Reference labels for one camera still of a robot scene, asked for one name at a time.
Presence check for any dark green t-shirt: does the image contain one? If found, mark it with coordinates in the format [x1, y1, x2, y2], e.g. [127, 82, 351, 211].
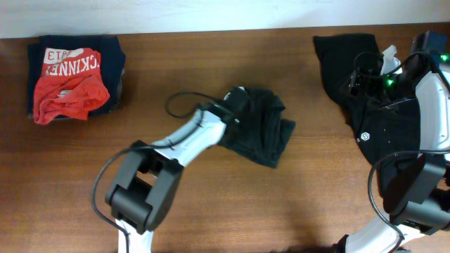
[218, 87, 296, 169]

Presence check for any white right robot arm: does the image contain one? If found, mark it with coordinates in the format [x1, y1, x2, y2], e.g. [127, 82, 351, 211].
[314, 31, 449, 252]

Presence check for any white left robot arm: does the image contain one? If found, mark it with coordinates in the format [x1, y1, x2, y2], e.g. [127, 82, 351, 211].
[105, 86, 249, 252]

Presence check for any black polo shirt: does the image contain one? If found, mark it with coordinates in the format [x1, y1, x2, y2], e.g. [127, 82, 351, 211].
[312, 33, 423, 197]

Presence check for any navy folded garment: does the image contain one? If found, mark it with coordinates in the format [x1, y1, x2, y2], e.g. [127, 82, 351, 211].
[27, 35, 126, 109]

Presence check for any red printed t-shirt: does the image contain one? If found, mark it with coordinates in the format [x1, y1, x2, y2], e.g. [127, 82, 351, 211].
[32, 48, 110, 125]

